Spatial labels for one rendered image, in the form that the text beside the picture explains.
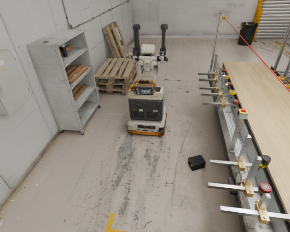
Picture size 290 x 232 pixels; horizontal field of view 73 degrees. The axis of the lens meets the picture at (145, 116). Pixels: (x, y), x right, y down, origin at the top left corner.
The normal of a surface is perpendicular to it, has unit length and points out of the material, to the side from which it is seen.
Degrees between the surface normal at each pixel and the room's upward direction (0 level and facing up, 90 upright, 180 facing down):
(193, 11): 90
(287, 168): 0
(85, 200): 0
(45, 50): 90
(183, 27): 90
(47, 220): 0
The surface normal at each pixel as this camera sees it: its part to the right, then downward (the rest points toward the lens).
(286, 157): -0.04, -0.81
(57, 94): -0.16, 0.58
